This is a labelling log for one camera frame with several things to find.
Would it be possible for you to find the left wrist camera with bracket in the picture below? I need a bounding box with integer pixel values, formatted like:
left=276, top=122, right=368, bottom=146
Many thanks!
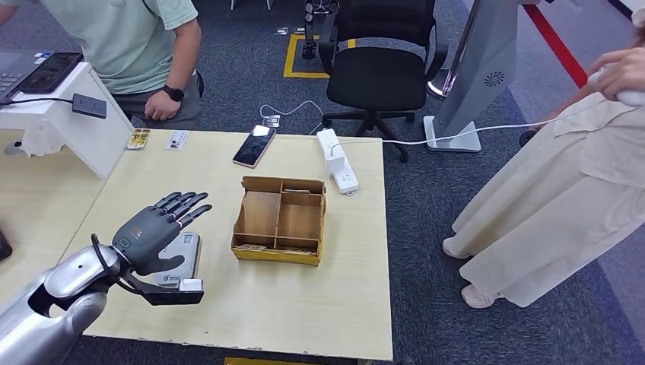
left=120, top=269, right=205, bottom=306

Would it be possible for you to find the white floor cable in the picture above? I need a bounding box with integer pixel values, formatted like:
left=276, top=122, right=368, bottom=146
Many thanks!
left=259, top=99, right=326, bottom=135

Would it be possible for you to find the red floor tape line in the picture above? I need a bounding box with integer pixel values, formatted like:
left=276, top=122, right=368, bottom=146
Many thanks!
left=523, top=2, right=588, bottom=87

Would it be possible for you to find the grey card reader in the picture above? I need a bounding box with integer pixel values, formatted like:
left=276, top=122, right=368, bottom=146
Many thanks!
left=153, top=231, right=202, bottom=288

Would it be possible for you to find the thin black cable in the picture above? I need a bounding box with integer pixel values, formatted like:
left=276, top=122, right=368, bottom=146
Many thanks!
left=0, top=97, right=75, bottom=108

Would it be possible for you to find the black robot mechanism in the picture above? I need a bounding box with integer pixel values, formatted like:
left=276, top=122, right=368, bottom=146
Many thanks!
left=301, top=0, right=341, bottom=60

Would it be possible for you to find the smartphone with pink edge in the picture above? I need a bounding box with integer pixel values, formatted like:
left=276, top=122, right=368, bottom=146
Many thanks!
left=232, top=125, right=278, bottom=170

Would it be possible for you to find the yellow floor tape square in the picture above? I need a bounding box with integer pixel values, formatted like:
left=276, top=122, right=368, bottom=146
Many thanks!
left=283, top=33, right=357, bottom=80
left=224, top=357, right=323, bottom=365

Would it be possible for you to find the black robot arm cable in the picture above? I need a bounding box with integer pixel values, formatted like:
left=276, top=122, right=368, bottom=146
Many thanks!
left=91, top=233, right=147, bottom=298

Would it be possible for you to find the long white cable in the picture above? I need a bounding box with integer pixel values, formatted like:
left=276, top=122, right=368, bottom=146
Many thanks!
left=329, top=100, right=592, bottom=151

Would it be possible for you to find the white power strip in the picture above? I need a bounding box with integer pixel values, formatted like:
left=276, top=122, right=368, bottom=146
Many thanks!
left=316, top=128, right=361, bottom=196

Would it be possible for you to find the black office chair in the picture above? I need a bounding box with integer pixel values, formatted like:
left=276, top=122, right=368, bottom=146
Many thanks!
left=318, top=0, right=450, bottom=163

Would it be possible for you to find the person's hand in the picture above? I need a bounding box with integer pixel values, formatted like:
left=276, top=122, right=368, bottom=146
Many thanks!
left=588, top=47, right=645, bottom=102

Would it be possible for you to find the white ID card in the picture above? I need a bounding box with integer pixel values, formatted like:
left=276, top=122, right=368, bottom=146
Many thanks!
left=165, top=130, right=191, bottom=151

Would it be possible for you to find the dark laptop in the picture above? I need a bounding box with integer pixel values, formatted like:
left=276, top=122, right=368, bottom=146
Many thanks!
left=0, top=50, right=54, bottom=106

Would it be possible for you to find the white desk stand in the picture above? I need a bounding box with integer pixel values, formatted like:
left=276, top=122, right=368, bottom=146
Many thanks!
left=0, top=61, right=135, bottom=181

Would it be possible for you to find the person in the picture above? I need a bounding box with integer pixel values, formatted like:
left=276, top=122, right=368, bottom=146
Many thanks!
left=442, top=10, right=645, bottom=309
left=0, top=0, right=205, bottom=131

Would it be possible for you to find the wooden compartment box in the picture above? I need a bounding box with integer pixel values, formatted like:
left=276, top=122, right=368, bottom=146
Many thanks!
left=231, top=176, right=328, bottom=268

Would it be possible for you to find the black USB hub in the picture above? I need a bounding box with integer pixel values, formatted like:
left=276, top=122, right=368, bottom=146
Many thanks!
left=71, top=93, right=108, bottom=120

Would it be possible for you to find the black phone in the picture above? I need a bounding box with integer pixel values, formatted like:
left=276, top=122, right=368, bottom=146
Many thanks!
left=17, top=52, right=84, bottom=95

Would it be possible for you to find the white plug adapter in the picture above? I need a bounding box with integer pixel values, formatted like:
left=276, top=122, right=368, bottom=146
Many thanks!
left=323, top=142, right=347, bottom=176

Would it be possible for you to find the grey standing kiosk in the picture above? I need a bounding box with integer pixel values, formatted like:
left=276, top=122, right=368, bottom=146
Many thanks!
left=423, top=0, right=523, bottom=153

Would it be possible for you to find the crumpled white tissue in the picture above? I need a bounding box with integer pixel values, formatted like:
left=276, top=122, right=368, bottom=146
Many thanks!
left=20, top=123, right=68, bottom=158

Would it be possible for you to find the white handheld controller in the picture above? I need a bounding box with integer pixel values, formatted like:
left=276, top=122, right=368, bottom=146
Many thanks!
left=586, top=68, right=645, bottom=106

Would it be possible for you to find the person's left hand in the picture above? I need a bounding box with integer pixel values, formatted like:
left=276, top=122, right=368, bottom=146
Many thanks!
left=144, top=89, right=181, bottom=122

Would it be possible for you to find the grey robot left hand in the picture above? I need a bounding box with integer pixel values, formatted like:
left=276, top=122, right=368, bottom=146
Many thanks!
left=111, top=191, right=214, bottom=277

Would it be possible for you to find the black flat object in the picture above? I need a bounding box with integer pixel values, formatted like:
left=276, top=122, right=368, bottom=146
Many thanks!
left=0, top=229, right=14, bottom=264

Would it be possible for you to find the yellow green card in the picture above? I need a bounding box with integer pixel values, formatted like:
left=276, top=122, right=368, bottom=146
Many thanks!
left=125, top=129, right=151, bottom=151

